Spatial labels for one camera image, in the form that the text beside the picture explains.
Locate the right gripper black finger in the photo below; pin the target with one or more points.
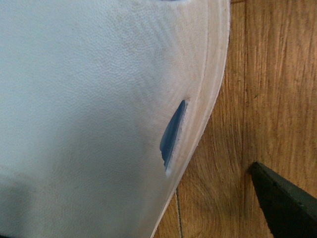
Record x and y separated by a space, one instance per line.
290 212

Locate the light blue slide slipper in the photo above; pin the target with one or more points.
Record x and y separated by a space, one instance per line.
102 105

